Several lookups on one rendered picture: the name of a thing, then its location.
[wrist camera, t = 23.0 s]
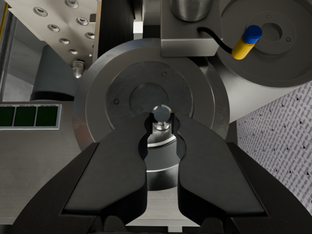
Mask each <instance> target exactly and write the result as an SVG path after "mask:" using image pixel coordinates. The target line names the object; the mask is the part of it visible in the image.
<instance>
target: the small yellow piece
mask: <svg viewBox="0 0 312 234"><path fill-rule="evenodd" d="M197 31H199V32H201V31H202V32H206V33H208V34H209V35H210V36H211V37H212V38H213V39H214V40H215V41H216V43H217V44H218V45H219V46H220V47H221V48H222V49H223V50H225V51H226V52H228V53H229V54H232V56H233V57H234V58H235V59H243V58H244V57H245V56H246V55H247V54H248V53H249V51H250V50H251V49H252V48H253V46H254V45H255V44H256V42H257V40H258V39H259V38H260V37H261V35H262V29H261V28H260V27H259V26H256V25H251V26H249V27H248V28H247V29H246V31H245V32H244V34H242V36H241V37H240V39H239V40H238V42H237V43H236V45H235V47H234V48H233V49H232V48H230V47H229V46H227V45H226V44H225V43H224V42H223V41H222V40H221V39H220V38H219V37H218V35H217V34H216V33H215V32H214V31H212V30H211V29H210V28H207V27H198V28H197Z"/></svg>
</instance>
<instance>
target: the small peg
mask: <svg viewBox="0 0 312 234"><path fill-rule="evenodd" d="M171 119H172V111H171V109H170V108H169V107H168V106H166V105H158V106H156V107H155V108H154V109H153V111H152V120H153V124H154V126H155V128H156V129H158V130H166V129H167V128H168V127H169V126H170V123H171Z"/></svg>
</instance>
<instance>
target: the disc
mask: <svg viewBox="0 0 312 234"><path fill-rule="evenodd" d="M148 46H155V47H161V39H160V38H144V39H136V40H132V41H128V42H125V43H123V44H120V45H118V46H116V47H114V48H112V49H110V50H109V51H107V52H106V53H104V54H103V55H102V56H101V57H99V58H98V59H97V60H96V61H95V62H94V63H93V64H92V65H91V66H90V68H89V69H88V70H87V72H86V73H85V75H84V76H83V78H82V79H81V81H80V83H79V85H78V88H77V91H76V94H75V98H74V102H73V108H72V123H73V129H74V134H75V137H76V140H77V143H78V145H79V147H80V149H81V151H83V150H84V149H85V148H87V147H88V146H89V145H90V144H91V143H92V142H94V141H93V139H92V137H91V135H90V132H89V130H88V126H87V122H86V117H85V104H86V98H87V94H88V91H89V88H90V85H91V84H92V82H93V80H94V78H95V76H96V75H97V73H98V72H99V71H100V70H101V69H102V67H103V66H104V65H106V64H107V63H108V62H109V61H110V60H112V59H113V58H114V57H116V56H117V55H119V54H121V53H123V52H126V51H128V50H132V49H135V48H139V47H148ZM187 58H189V59H190V60H192V61H193V62H194V63H195V64H196V65H197V66H198V67H199V68H200V69H201V70H202V71H203V73H204V74H205V76H206V77H207V79H208V81H209V83H210V85H211V88H212V91H213V95H214V102H215V114H214V122H213V126H212V130H213V131H214V132H216V133H217V134H218V135H219V136H221V137H222V138H223V139H224V140H225V139H226V136H227V133H228V128H229V121H230V106H229V99H228V94H227V91H226V88H225V85H224V83H223V81H222V79H221V77H220V75H219V74H218V72H217V71H216V69H215V68H214V67H213V66H212V65H211V63H210V62H209V61H208V60H207V59H205V58H204V57H203V56H191V57H187ZM177 183H178V166H175V167H173V168H170V169H167V170H162V171H156V172H147V186H148V191H159V190H165V189H171V188H174V187H177Z"/></svg>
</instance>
